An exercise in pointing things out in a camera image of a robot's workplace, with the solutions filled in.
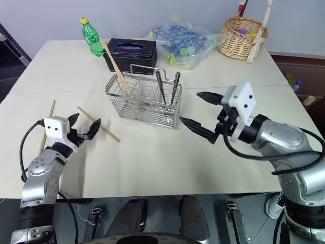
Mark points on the black round base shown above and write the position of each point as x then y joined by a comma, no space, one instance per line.
147,239

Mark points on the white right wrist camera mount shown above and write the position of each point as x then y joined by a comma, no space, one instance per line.
241,96

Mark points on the clear bag of toys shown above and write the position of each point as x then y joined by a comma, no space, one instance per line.
182,40

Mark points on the green plastic bottle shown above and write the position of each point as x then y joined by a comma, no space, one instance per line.
90,35

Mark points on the black table leg bracket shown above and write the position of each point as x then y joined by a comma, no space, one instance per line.
96,216
236,218

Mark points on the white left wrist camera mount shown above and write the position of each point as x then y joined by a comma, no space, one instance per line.
54,127

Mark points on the small blue-capped bottle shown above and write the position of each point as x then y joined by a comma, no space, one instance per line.
297,86

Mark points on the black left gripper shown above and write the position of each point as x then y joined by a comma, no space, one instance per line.
76,137

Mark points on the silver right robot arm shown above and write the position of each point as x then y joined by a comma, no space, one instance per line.
279,137

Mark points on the black tissue box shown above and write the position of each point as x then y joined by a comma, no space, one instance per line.
137,57

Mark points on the wooden chopstick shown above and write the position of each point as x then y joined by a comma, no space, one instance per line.
52,109
109,133
128,88
111,59

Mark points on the white shoe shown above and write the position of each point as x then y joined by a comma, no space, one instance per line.
275,206

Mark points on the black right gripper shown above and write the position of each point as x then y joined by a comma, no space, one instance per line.
227,122

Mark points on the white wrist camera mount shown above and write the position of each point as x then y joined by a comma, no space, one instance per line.
54,127
241,96

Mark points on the grey metal frame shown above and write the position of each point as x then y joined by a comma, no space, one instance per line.
15,48

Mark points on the woven wicker basket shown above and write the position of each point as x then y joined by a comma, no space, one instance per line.
233,43

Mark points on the dark wooden cabinet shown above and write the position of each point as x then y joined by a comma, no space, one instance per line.
299,66

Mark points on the dark rounded shape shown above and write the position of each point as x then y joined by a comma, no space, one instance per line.
129,216
193,216

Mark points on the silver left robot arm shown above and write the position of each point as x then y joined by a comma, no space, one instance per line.
40,167

